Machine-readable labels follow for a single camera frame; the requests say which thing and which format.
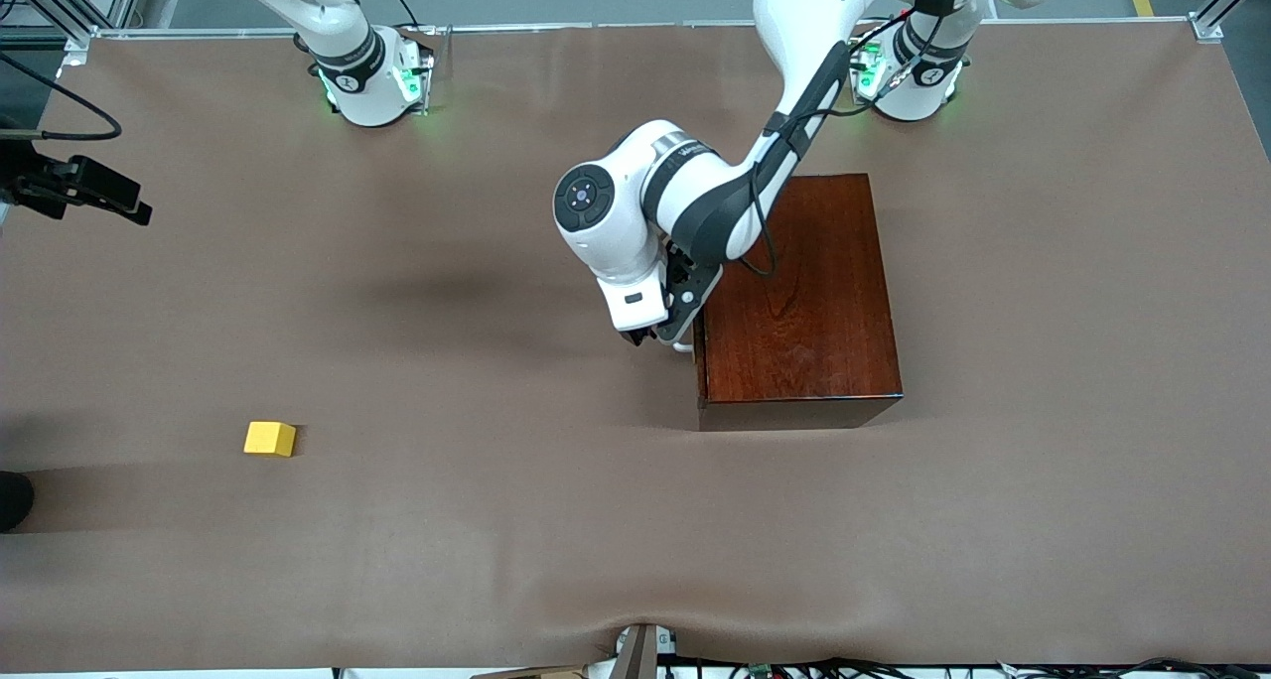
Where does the light wood drawer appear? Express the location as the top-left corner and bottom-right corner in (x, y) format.
(671, 307), (708, 407)

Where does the yellow block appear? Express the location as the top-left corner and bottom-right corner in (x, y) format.
(243, 421), (297, 459)

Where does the dark red-brown wooden cabinet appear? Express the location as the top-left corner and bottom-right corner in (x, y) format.
(692, 173), (905, 432)

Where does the black round object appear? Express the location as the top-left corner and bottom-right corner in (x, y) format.
(0, 471), (37, 534)

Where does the brown table mat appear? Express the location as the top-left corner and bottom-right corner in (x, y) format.
(0, 19), (1271, 675)

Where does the grey metal bracket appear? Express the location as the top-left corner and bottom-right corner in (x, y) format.
(614, 622), (678, 679)

